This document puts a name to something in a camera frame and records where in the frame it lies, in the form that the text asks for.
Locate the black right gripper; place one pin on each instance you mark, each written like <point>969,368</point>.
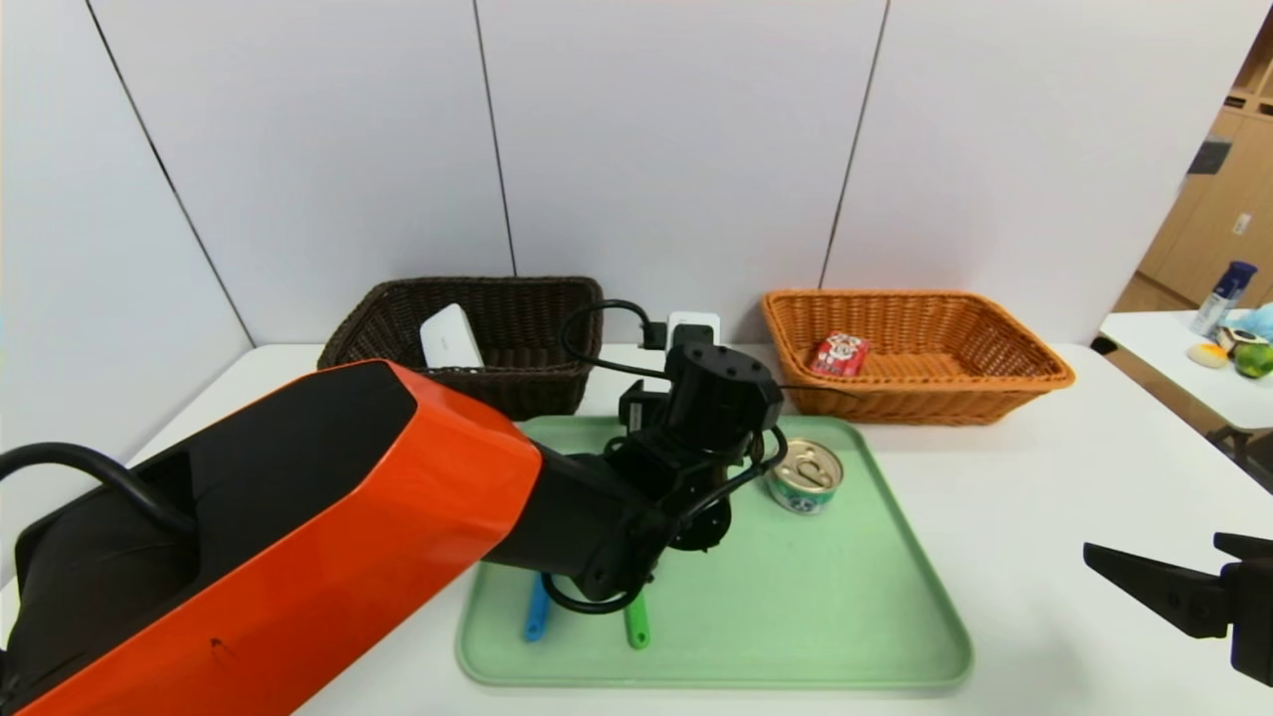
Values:
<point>1251,607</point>

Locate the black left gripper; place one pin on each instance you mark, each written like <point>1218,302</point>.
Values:
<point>636,407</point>

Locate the tin can with gold lid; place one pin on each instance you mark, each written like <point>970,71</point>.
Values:
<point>811,467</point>

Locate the white rectangular case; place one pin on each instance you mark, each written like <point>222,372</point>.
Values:
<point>450,338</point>

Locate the red drink carton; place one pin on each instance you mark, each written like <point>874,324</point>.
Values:
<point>840,356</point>

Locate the orange and black left arm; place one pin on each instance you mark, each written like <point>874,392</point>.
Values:
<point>298,547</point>

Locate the dark brown wicker basket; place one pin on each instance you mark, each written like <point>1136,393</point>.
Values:
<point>547,393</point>

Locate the orange wicker basket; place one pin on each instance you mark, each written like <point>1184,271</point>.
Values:
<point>955,398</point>

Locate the green toy fruit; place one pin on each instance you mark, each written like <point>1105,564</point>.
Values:
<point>1255,360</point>

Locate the pale yellow toy egg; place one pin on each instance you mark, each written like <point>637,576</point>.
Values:
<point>1207,356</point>

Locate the white side table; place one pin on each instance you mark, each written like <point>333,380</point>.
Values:
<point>1164,348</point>

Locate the light blue plush toy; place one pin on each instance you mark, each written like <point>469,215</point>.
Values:
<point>1261,321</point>

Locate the blue capped spray bottle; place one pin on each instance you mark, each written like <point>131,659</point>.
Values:
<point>1220,301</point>

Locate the light green plastic tray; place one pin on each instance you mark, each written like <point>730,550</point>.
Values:
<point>845,597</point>

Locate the light wooden cabinet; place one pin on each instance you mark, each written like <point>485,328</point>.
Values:
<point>1213,249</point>

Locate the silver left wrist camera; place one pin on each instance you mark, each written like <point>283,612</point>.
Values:
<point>693,328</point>

